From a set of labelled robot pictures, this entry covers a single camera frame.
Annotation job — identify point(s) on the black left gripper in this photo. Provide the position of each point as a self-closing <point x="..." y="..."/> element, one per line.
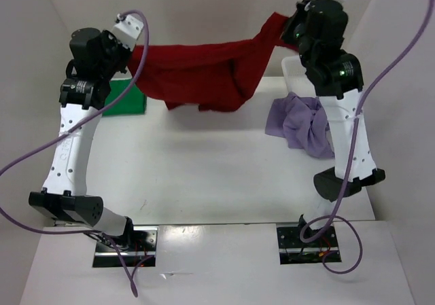
<point x="109" y="39"/>

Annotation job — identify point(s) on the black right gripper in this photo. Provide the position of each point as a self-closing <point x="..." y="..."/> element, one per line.
<point x="298" y="13"/>

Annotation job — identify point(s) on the green t shirt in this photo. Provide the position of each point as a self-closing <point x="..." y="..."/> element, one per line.
<point x="133" y="103"/>

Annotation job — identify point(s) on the lavender t shirt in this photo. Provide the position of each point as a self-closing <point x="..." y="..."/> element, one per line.
<point x="302" y="122"/>

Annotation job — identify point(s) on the red t shirt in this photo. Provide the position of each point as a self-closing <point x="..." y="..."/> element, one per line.
<point x="215" y="77"/>

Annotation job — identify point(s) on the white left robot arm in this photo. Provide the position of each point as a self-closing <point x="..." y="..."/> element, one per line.
<point x="97" y="57"/>

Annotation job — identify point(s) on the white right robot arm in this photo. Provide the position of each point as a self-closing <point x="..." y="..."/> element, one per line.
<point x="317" y="30"/>

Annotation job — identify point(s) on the white plastic bin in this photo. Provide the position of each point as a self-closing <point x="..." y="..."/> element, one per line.
<point x="295" y="78"/>

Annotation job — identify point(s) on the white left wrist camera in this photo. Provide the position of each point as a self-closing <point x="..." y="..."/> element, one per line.
<point x="129" y="28"/>

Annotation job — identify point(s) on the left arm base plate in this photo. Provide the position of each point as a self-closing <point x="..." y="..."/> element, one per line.
<point x="140" y="252"/>

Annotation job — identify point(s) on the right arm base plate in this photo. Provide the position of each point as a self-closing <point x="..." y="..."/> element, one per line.
<point x="293" y="251"/>

